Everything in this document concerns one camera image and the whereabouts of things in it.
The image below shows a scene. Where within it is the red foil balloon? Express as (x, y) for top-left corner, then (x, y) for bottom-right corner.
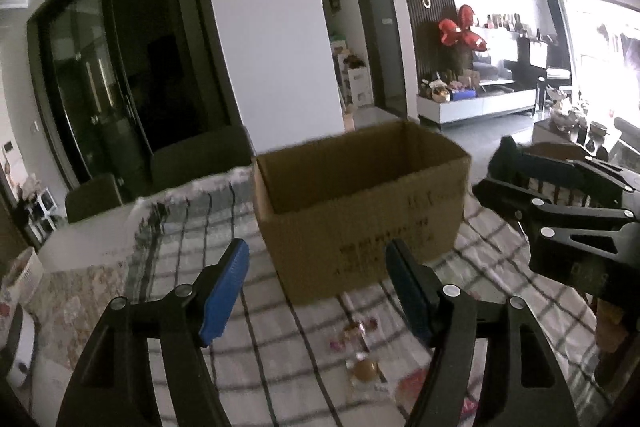
(438, 4), (486, 54)

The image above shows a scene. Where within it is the round bun clear packet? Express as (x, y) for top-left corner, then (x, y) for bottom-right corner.
(345, 351), (392, 404)

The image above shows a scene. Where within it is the dark glass sliding door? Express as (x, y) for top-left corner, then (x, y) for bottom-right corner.
(27, 0), (237, 194)

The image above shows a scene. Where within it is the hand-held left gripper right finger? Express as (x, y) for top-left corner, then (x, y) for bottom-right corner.
(385, 238), (581, 427)

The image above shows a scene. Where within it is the checked grey white tablecloth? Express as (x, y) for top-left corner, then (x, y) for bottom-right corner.
(125, 167), (603, 427)

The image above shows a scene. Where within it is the clear pink snack packet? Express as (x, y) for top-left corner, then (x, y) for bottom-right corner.
(327, 316), (382, 351)

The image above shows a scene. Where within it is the dark slatted wall panel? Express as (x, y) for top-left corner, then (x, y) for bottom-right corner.
(390, 0), (459, 108)

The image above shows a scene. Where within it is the white floral lid cooker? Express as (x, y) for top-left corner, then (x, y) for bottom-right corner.
(0, 247), (44, 391)

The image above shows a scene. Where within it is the white low media cabinet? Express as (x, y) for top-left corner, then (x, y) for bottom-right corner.
(416, 86), (539, 130)

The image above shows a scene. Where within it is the brown cardboard box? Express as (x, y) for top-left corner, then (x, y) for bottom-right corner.
(252, 121), (472, 306)

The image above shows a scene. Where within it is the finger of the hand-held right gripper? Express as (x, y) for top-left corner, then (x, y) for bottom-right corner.
(472, 178), (640, 259)
(487, 136), (640, 208)

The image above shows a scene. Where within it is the white cube shoe rack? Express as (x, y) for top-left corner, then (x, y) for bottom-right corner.
(27, 187), (58, 235)

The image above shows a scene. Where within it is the person's right hand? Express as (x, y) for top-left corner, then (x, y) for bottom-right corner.
(596, 298), (630, 354)

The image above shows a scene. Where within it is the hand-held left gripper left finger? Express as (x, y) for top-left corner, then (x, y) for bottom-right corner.
(56, 238), (250, 427)

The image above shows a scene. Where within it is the dark room door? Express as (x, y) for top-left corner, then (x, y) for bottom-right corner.
(352, 0), (409, 118)

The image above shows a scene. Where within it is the dark dining chair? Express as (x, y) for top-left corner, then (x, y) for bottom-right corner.
(66, 174), (124, 224)
(150, 127), (254, 194)

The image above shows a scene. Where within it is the cluttered coffee table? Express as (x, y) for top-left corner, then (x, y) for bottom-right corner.
(532, 87), (627, 158)

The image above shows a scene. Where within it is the white hallway storage shelf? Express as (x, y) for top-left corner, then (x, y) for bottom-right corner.
(334, 39), (374, 110)

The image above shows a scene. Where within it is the floral table mat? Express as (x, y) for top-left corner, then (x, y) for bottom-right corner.
(22, 259), (132, 369)

